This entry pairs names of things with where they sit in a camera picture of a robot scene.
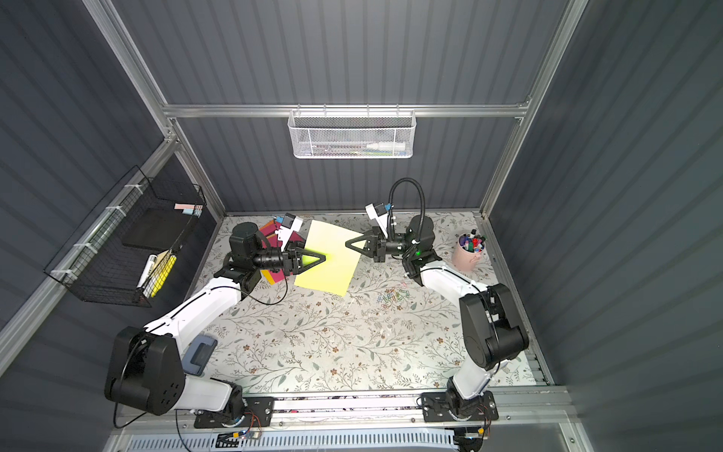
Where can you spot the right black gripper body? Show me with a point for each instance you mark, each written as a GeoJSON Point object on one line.
{"type": "Point", "coordinates": [380, 246]}

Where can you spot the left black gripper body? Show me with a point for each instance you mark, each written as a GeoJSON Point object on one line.
{"type": "Point", "coordinates": [289, 260]}

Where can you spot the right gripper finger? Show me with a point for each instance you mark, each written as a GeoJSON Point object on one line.
{"type": "Point", "coordinates": [361, 242]}
{"type": "Point", "coordinates": [363, 251]}

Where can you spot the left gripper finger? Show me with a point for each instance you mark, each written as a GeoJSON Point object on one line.
{"type": "Point", "coordinates": [306, 264]}
{"type": "Point", "coordinates": [311, 256]}

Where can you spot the lime green paper sheet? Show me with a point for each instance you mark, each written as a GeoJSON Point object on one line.
{"type": "Point", "coordinates": [334, 275]}

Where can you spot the magenta paper sheet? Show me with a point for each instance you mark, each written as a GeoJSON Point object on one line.
{"type": "Point", "coordinates": [280, 275]}
{"type": "Point", "coordinates": [270, 231]}

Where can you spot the yellow paper sheet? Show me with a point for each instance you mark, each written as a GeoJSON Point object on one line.
{"type": "Point", "coordinates": [271, 277]}

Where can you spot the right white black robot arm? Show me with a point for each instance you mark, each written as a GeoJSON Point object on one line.
{"type": "Point", "coordinates": [492, 327]}

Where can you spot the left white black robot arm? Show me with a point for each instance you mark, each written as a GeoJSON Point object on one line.
{"type": "Point", "coordinates": [146, 371]}

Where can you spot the cup of coloured markers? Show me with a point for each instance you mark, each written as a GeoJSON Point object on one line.
{"type": "Point", "coordinates": [468, 251]}

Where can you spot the white marker in basket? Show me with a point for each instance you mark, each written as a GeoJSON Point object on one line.
{"type": "Point", "coordinates": [389, 148]}

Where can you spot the pink sticky notes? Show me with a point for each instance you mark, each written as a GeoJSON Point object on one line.
{"type": "Point", "coordinates": [190, 209]}

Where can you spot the grey blue stapler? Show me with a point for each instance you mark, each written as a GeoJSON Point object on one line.
{"type": "Point", "coordinates": [199, 354]}

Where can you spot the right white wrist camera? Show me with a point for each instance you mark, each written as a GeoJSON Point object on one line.
{"type": "Point", "coordinates": [380, 213]}

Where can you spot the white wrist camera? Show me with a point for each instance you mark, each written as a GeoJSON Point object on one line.
{"type": "Point", "coordinates": [380, 213]}
{"type": "Point", "coordinates": [287, 230]}

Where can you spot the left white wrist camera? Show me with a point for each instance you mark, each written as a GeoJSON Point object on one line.
{"type": "Point", "coordinates": [287, 230]}

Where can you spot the white wire mesh basket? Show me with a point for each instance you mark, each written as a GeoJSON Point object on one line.
{"type": "Point", "coordinates": [341, 133]}

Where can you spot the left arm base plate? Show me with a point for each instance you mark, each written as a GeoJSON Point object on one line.
{"type": "Point", "coordinates": [240, 413]}

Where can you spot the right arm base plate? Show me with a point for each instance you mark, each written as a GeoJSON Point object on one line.
{"type": "Point", "coordinates": [439, 407]}

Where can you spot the black wire wall basket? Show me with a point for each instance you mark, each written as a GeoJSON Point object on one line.
{"type": "Point", "coordinates": [104, 264]}

